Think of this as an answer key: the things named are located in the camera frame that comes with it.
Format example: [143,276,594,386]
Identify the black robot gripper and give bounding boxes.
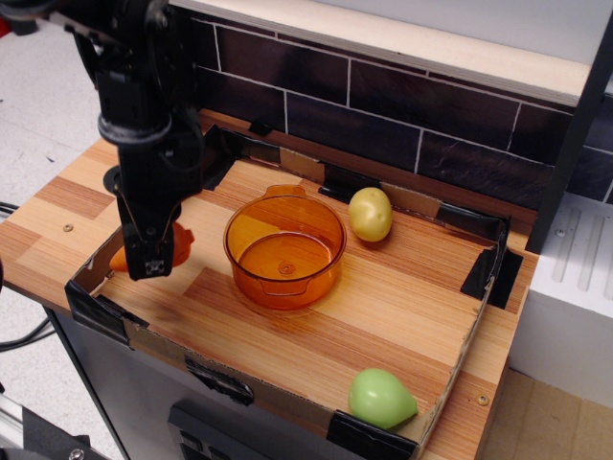
[98,112,205,281]

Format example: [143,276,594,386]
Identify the orange toy carrot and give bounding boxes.
[109,221,194,272]

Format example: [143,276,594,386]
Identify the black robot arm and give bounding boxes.
[1,1,205,280]

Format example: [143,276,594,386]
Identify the orange transparent plastic pot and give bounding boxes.
[223,185,347,311]

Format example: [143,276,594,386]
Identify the cardboard fence with black tape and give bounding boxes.
[66,126,534,459]

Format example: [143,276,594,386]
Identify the yellow toy potato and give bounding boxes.
[349,187,393,242]

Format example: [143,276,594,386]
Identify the green toy pear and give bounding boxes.
[349,368,419,429]

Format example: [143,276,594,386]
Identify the dark brick pattern backsplash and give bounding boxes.
[189,14,613,212]

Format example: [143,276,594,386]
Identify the black cables on floor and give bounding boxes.
[0,200,54,354]

